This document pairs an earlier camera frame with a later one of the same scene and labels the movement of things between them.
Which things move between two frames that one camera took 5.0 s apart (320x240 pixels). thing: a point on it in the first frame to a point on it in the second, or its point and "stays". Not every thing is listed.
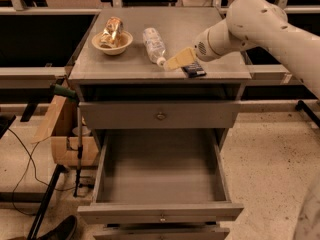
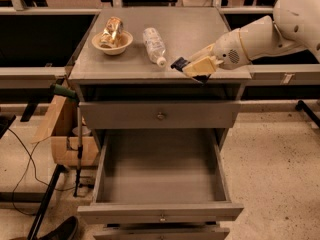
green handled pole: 71,95 stays
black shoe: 64,230 stays
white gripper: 202,48 to 227,51
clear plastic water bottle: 155,46 stays
